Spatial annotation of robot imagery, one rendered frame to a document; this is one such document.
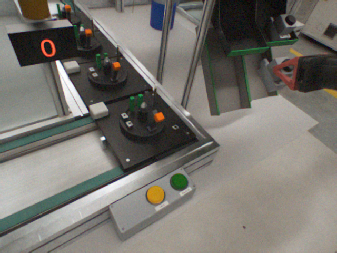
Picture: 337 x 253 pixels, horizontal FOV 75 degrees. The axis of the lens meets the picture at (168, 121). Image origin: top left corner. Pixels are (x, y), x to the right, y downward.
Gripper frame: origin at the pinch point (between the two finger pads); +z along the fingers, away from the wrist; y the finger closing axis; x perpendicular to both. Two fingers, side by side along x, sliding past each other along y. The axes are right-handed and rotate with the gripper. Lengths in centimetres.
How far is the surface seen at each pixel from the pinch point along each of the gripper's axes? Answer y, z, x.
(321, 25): -359, 223, -13
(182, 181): 25.2, 4.6, 25.2
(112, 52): 27, 62, -4
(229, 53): 7.2, 10.7, -3.6
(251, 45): -2.7, 13.2, -5.0
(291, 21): -13.2, 10.0, -10.5
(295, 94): -200, 138, 65
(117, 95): 32.4, 36.9, 8.8
